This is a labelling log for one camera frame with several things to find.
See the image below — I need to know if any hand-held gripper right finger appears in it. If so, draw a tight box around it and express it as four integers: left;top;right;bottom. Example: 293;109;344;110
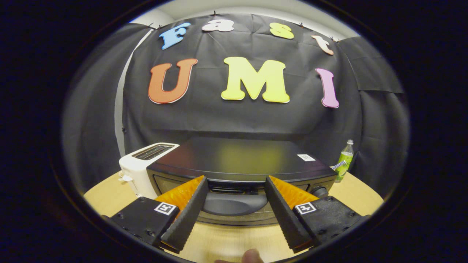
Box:
264;175;370;254

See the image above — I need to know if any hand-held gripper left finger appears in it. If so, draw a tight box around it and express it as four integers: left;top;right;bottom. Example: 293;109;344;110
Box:
110;175;209;254

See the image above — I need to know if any black toaster oven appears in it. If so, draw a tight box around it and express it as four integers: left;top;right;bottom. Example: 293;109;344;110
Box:
146;137;338;226

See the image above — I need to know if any white pop-up toaster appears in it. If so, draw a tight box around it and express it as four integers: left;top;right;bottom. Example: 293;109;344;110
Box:
119;142;180;199

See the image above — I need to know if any green drink bottle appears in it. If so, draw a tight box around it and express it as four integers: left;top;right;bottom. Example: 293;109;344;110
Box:
335;140;354;183

